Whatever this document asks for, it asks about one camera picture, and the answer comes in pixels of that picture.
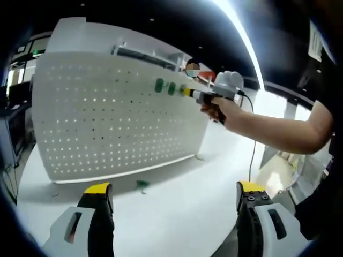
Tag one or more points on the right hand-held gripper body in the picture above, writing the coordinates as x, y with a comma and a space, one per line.
227, 84

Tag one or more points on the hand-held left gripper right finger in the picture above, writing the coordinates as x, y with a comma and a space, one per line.
252, 222

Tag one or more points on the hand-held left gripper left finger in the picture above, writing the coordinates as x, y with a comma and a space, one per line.
96, 222

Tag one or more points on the white perforated mounting plate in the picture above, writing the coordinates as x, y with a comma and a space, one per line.
107, 120

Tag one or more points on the person's right hand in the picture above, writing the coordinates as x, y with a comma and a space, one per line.
214, 109

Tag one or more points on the ceiling light strip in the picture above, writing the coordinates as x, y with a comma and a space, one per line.
241, 28

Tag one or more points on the person's black shirt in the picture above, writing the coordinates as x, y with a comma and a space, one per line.
325, 112

